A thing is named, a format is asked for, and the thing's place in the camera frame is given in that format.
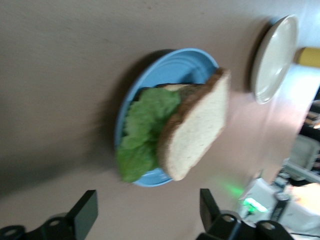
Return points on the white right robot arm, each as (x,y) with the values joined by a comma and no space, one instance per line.
(280,212)

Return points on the blue plate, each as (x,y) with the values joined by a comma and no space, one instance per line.
(175,65)

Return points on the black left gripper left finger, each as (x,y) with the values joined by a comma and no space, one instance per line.
(82,215)

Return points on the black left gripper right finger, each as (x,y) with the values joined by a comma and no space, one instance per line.
(210,215)

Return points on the beige plate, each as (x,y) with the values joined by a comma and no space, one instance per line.
(275,60)

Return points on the green lettuce leaf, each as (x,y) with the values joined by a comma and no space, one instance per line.
(142,130)

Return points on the yellow squeeze bottle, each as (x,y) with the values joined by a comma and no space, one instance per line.
(310,56)

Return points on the white bread slice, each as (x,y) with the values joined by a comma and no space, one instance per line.
(175,87)
(200,125)

